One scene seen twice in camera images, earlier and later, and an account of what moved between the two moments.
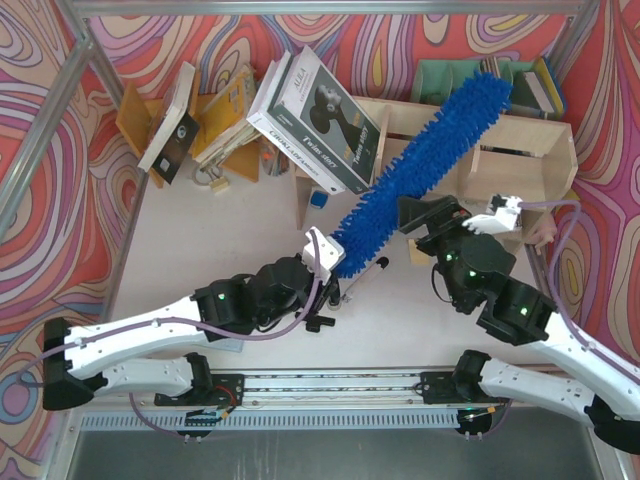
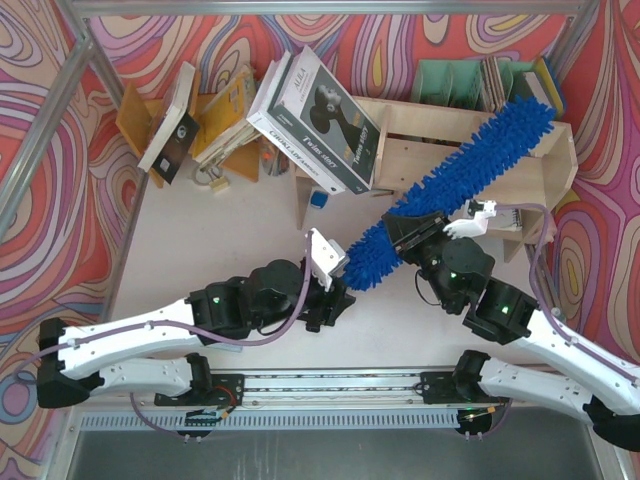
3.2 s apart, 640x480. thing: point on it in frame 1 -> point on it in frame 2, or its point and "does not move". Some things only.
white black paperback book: (177, 130) does not move
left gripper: (329, 298) does not move
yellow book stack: (231, 120) does not move
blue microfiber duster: (467, 106) -> (373, 257)
